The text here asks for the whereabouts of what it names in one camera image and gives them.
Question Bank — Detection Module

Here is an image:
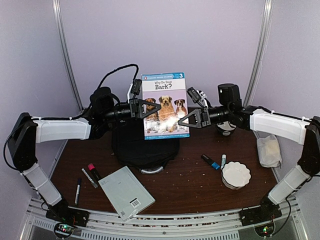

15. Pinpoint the right aluminium wall post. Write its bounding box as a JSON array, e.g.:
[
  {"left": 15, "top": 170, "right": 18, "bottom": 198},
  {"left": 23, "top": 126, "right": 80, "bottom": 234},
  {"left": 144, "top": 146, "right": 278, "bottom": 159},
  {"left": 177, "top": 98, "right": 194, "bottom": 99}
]
[{"left": 243, "top": 0, "right": 274, "bottom": 106}]

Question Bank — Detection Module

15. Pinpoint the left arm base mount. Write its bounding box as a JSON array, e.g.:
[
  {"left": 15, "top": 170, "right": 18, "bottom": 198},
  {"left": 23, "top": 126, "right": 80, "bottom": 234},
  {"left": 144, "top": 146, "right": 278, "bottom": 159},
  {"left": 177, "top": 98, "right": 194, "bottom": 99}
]
[{"left": 45, "top": 207, "right": 90, "bottom": 240}]

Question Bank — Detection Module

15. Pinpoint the pink cap black highlighter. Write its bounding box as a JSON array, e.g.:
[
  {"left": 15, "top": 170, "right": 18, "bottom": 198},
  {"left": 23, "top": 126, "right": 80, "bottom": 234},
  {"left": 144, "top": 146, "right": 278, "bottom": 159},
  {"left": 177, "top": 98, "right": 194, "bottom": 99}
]
[{"left": 87, "top": 163, "right": 101, "bottom": 182}]

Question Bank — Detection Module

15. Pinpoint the dog picture book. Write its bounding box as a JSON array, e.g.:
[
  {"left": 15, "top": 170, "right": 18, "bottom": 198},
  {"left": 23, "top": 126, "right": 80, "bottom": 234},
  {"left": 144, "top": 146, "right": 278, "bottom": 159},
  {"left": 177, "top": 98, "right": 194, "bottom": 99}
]
[{"left": 141, "top": 72, "right": 190, "bottom": 140}]

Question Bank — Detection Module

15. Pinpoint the white marker teal label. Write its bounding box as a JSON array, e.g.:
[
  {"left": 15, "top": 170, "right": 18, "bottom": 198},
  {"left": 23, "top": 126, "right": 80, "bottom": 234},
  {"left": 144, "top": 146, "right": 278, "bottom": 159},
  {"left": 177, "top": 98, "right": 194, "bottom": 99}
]
[{"left": 220, "top": 154, "right": 227, "bottom": 170}]

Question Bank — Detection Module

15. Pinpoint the dark blue pen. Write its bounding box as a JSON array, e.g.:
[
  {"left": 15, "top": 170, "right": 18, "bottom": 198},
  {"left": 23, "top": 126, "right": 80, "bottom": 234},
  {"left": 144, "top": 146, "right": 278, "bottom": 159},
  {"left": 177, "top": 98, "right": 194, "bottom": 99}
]
[{"left": 74, "top": 178, "right": 82, "bottom": 206}]

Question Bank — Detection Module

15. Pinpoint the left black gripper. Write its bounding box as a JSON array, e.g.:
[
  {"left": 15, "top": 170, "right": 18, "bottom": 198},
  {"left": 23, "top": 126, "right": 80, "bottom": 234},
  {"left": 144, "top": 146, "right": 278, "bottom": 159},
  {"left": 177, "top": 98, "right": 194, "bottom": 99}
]
[{"left": 102, "top": 98, "right": 162, "bottom": 123}]

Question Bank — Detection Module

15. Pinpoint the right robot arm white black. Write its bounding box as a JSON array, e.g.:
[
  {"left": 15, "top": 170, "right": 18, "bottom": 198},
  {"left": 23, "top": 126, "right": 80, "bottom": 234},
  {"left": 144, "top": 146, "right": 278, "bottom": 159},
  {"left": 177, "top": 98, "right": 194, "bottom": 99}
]
[{"left": 178, "top": 83, "right": 320, "bottom": 221}]

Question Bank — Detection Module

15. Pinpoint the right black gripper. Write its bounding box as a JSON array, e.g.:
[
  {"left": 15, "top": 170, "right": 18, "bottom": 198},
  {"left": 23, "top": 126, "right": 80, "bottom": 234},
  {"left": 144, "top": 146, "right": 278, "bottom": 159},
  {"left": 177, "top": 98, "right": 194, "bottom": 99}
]
[{"left": 178, "top": 104, "right": 232, "bottom": 129}]

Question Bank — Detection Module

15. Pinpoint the grey notebook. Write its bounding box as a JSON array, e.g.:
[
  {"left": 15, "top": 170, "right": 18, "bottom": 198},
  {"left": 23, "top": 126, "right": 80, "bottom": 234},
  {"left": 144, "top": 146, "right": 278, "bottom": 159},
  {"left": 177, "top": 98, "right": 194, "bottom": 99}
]
[{"left": 98, "top": 166, "right": 156, "bottom": 222}]

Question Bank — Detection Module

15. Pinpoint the black student bag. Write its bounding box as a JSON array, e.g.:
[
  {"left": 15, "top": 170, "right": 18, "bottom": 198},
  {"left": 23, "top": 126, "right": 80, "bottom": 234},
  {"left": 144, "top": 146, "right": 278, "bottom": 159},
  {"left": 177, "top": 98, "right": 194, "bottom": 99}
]
[{"left": 111, "top": 121, "right": 180, "bottom": 169}]

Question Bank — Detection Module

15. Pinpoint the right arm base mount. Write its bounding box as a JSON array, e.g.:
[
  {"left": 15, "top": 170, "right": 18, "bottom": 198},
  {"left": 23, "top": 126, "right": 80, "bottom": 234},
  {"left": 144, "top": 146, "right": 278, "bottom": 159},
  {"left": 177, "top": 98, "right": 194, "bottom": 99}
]
[{"left": 239, "top": 206, "right": 282, "bottom": 238}]

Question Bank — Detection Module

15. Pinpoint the left aluminium wall post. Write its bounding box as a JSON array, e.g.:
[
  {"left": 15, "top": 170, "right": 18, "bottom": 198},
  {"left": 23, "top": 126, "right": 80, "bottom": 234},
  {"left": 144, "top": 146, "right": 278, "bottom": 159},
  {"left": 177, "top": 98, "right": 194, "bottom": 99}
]
[{"left": 52, "top": 0, "right": 84, "bottom": 112}]

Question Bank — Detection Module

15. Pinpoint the white scalloped dish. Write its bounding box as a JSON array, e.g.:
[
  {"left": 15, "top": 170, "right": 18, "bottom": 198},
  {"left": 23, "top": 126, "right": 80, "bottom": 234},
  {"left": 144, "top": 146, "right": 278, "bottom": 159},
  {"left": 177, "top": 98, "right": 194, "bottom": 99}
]
[{"left": 221, "top": 161, "right": 252, "bottom": 190}]

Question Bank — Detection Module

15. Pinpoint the aluminium front rail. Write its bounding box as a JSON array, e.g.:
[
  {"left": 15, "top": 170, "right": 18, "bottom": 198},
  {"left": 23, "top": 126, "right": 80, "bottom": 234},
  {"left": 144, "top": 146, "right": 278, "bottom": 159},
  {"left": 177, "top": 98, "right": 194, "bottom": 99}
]
[{"left": 18, "top": 197, "right": 310, "bottom": 240}]

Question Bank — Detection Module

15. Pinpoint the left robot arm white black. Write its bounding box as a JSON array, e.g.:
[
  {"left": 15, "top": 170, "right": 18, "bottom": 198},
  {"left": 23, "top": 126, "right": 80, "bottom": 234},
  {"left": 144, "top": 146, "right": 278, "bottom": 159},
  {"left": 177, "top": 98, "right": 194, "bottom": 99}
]
[{"left": 3, "top": 87, "right": 152, "bottom": 222}]

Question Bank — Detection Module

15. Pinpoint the aluminium wall post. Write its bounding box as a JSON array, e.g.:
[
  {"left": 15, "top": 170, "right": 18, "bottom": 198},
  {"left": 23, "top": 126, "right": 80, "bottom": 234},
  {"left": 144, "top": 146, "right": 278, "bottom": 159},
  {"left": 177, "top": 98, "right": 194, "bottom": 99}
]
[
  {"left": 52, "top": 0, "right": 84, "bottom": 112},
  {"left": 243, "top": 0, "right": 274, "bottom": 106}
]

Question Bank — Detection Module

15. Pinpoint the crumpled clear plastic bag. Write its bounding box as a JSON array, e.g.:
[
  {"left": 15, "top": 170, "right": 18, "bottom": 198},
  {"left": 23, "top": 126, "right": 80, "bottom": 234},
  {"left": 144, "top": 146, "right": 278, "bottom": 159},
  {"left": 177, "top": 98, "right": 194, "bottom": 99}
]
[{"left": 256, "top": 134, "right": 282, "bottom": 168}]

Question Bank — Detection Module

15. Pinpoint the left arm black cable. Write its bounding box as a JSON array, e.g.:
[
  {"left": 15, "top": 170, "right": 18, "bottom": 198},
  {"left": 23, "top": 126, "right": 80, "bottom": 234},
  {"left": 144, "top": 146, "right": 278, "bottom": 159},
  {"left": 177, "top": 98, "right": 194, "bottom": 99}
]
[{"left": 94, "top": 63, "right": 140, "bottom": 91}]

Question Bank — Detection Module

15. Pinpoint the dark bowl white inside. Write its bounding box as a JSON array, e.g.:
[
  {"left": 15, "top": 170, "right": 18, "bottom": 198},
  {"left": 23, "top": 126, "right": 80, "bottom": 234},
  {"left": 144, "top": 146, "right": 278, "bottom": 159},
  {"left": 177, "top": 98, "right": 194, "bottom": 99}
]
[{"left": 215, "top": 121, "right": 237, "bottom": 137}]

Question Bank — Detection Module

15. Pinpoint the blue cap black highlighter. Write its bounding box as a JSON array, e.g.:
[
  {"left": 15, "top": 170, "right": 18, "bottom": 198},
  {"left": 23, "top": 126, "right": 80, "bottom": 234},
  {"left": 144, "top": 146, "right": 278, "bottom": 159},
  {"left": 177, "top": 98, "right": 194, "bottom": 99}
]
[{"left": 200, "top": 154, "right": 220, "bottom": 170}]

